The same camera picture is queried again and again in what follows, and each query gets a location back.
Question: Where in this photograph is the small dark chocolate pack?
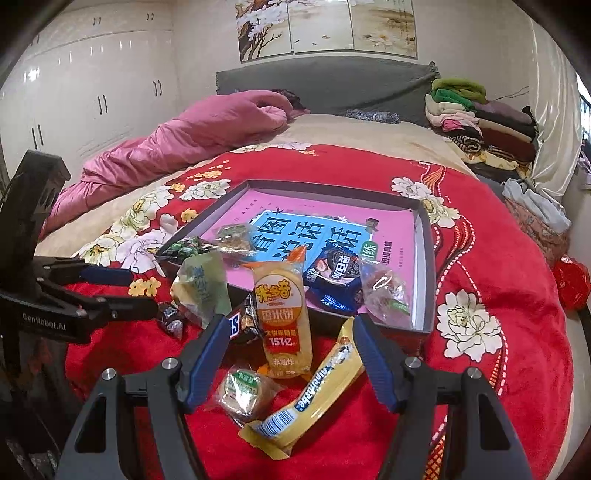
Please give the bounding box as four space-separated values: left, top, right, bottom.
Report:
156 302 184 341

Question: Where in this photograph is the round green-label cake pack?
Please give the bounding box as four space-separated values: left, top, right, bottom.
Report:
204 367 283 427

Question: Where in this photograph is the Snickers bar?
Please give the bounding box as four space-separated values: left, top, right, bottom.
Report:
228 292 264 344

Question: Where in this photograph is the green pale pastry pack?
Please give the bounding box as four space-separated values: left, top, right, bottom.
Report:
170 251 231 329

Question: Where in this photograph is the yellow Alpenliebe candy pack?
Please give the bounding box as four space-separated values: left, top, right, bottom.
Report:
238 317 365 460

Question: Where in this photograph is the clear walnut date pack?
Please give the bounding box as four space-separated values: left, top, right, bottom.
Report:
360 260 413 329

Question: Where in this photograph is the orange rice cracker pack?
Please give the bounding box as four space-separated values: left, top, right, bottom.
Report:
245 245 312 379

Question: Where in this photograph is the clear crispy cake pack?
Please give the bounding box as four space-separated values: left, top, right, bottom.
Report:
209 223 256 264

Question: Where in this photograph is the blue Oreo pack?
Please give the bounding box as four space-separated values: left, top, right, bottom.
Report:
303 240 363 314

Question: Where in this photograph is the white wardrobe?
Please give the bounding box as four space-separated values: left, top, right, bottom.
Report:
1 1 179 180

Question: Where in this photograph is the pink Chinese workbook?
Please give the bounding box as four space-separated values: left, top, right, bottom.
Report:
201 188 415 307

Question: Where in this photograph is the dark shallow box tray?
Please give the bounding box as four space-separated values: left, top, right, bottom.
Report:
163 180 436 335

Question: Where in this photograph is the red plastic bag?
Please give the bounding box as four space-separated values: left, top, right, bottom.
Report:
552 255 591 311

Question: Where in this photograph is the pink quilt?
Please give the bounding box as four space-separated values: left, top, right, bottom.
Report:
40 90 294 238

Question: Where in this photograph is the grey clothes pile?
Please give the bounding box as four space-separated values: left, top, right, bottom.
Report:
502 179 572 234

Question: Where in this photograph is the folded clothes stack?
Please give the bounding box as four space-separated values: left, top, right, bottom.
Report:
425 78 538 183

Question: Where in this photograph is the patterned small pillow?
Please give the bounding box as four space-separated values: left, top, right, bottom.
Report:
345 109 401 124

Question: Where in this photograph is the grey headboard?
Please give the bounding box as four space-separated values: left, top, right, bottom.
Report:
215 56 440 126

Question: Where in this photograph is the cream satin curtain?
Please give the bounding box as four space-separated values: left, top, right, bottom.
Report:
529 21 583 199

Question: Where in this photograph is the wall painting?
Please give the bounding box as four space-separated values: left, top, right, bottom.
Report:
235 0 418 62

